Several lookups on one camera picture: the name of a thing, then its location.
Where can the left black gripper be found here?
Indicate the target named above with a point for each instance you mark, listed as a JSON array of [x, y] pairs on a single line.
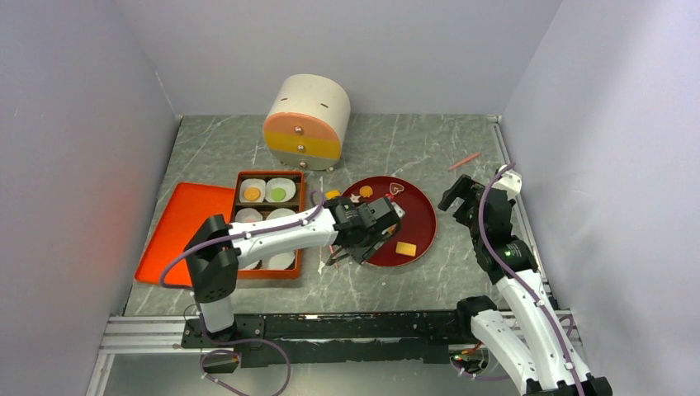
[[360, 254]]

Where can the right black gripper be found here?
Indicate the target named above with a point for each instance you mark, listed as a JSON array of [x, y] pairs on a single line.
[[465, 188]]

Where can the dark red round plate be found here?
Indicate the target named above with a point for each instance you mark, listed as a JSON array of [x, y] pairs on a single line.
[[419, 225]]

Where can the green round cookie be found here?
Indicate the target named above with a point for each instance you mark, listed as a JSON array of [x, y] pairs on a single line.
[[278, 194]]

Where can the round orange waffle cookie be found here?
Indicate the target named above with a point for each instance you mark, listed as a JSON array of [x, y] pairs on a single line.
[[252, 194]]

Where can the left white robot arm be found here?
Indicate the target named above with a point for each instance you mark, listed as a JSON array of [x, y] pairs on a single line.
[[218, 251]]

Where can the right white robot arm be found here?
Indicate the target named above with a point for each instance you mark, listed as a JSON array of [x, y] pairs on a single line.
[[540, 359]]

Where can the orange swirl cookie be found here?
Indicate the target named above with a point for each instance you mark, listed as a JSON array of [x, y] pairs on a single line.
[[365, 192]]

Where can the orange pen far right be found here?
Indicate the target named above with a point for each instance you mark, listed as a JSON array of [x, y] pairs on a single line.
[[464, 161]]

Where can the yellow sponge cube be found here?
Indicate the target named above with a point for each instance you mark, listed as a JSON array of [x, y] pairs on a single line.
[[332, 194]]

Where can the brown heart cookie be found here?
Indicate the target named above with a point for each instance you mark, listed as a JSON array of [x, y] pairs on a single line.
[[395, 188]]

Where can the yellow rectangular biscuit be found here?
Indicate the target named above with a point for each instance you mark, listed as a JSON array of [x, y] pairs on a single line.
[[406, 249]]

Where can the white paper cup middle-right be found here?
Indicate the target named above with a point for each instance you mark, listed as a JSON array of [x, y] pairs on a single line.
[[280, 213]]

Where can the white paper cup top-right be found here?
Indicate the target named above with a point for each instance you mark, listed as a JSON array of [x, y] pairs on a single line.
[[286, 183]]

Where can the white paper cup bottom-right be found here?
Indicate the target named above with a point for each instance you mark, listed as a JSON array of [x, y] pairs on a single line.
[[279, 262]]

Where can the orange cookie box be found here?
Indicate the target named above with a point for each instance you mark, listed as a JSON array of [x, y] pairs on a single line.
[[297, 203]]

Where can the white paper cup bottom-left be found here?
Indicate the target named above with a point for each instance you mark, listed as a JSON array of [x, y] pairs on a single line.
[[253, 266]]

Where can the white paper cup top-left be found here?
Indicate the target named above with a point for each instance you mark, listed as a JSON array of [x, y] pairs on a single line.
[[248, 182]]

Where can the round mini drawer cabinet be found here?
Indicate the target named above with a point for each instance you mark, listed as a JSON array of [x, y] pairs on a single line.
[[307, 123]]

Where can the orange box lid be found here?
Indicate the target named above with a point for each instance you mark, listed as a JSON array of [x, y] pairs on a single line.
[[188, 207]]

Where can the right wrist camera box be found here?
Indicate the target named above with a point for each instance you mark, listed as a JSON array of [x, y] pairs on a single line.
[[511, 182]]

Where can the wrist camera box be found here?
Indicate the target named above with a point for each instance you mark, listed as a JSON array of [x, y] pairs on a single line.
[[398, 210], [511, 182]]

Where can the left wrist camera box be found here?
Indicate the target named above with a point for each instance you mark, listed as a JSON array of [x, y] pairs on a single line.
[[398, 210]]

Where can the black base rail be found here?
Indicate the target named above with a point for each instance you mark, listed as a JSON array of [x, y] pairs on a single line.
[[262, 339]]

